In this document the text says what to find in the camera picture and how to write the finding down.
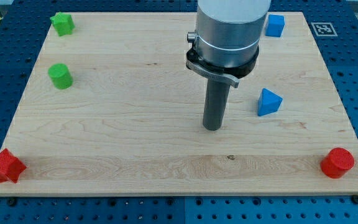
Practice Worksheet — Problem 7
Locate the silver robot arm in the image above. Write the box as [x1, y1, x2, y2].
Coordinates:
[187, 0, 271, 68]

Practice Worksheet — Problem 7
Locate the green star block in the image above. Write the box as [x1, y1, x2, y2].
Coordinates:
[50, 12, 75, 36]

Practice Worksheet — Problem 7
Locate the red star block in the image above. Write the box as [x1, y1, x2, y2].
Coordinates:
[0, 148, 27, 184]

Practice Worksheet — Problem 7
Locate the grey cylindrical pointer tool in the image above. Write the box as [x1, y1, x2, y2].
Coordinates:
[203, 80, 230, 131]

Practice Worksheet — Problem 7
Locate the black mounting clamp with lever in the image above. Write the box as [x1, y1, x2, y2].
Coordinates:
[186, 47, 259, 88]

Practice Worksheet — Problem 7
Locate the wooden board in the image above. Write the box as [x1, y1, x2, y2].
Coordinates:
[0, 12, 358, 197]

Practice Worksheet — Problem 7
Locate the blue triangle block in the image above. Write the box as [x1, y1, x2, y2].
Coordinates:
[257, 88, 283, 116]

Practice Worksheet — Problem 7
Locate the green cylinder block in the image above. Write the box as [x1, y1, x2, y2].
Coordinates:
[48, 63, 73, 90]

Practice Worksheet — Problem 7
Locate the blue cube block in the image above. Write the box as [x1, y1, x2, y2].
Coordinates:
[265, 14, 285, 37]

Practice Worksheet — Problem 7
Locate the fiducial marker tag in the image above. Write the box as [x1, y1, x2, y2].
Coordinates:
[311, 22, 337, 37]

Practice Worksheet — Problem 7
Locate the red cylinder block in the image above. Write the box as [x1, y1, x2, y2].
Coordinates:
[320, 147, 356, 179]

